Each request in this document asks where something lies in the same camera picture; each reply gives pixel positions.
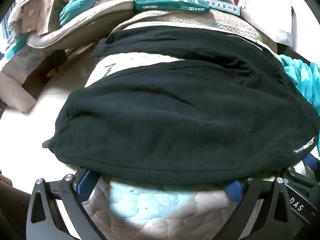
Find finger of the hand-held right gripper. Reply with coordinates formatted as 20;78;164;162
303;153;318;170

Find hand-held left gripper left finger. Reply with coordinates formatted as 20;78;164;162
26;169;108;240

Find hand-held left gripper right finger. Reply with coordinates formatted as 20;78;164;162
220;176;296;240

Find long teal box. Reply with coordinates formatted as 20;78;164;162
132;0;211;13

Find teal fleece blanket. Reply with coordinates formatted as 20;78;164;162
278;54;320;107

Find person's dark clothed leg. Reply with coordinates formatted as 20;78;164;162
0;173;28;240

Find white pillow with red print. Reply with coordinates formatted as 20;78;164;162
217;0;302;47

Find teal strip with coloured dots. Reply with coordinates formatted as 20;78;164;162
202;0;241;15

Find beige padded lounger cushion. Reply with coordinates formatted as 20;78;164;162
27;0;137;49

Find black pants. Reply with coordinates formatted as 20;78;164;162
42;27;319;186

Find quilted patterned blanket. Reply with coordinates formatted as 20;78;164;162
81;11;320;240

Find stack of cardboard boxes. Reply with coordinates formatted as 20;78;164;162
7;0;66;37

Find teal cloth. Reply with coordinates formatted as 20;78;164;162
59;0;108;26

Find white and teal printed package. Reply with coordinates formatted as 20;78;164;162
0;11;29;69

